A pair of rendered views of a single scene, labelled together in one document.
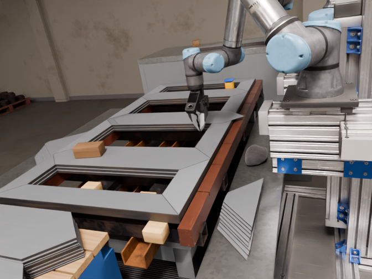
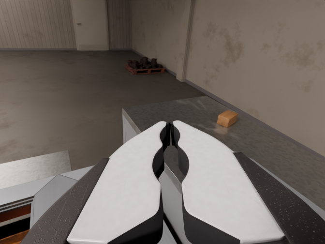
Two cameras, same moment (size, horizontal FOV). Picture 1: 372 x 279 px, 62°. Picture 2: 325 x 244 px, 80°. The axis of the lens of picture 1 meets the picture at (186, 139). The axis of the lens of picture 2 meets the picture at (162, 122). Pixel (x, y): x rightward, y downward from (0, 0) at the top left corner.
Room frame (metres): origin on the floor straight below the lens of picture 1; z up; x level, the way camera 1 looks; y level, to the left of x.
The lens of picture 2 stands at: (1.88, -0.50, 1.52)
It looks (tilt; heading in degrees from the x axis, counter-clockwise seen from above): 28 degrees down; 37
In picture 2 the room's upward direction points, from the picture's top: 4 degrees clockwise
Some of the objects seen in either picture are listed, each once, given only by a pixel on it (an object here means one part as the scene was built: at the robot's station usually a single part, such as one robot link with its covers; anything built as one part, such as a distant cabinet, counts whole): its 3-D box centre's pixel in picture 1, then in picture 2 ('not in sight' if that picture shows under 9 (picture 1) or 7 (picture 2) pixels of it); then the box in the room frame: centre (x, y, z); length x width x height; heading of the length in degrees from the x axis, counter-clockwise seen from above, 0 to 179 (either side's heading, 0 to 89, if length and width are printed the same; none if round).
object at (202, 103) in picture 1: (197, 97); not in sight; (1.33, -0.08, 0.99); 0.09 x 0.08 x 0.12; 157
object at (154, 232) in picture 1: (156, 232); not in sight; (0.71, 0.12, 0.79); 0.06 x 0.05 x 0.04; 67
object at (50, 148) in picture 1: (56, 149); not in sight; (1.55, 0.70, 0.77); 0.45 x 0.20 x 0.04; 157
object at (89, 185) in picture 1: (92, 189); not in sight; (1.01, 0.38, 0.79); 0.06 x 0.05 x 0.04; 67
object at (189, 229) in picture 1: (239, 125); not in sight; (1.41, -0.27, 0.80); 1.62 x 0.04 x 0.06; 157
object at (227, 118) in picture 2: (195, 43); (227, 118); (2.80, -0.22, 1.08); 0.10 x 0.06 x 0.05; 176
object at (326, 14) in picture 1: (322, 25); not in sight; (1.45, -0.69, 1.20); 0.13 x 0.12 x 0.14; 128
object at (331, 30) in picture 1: (319, 41); not in sight; (0.99, -0.47, 1.20); 0.13 x 0.12 x 0.14; 126
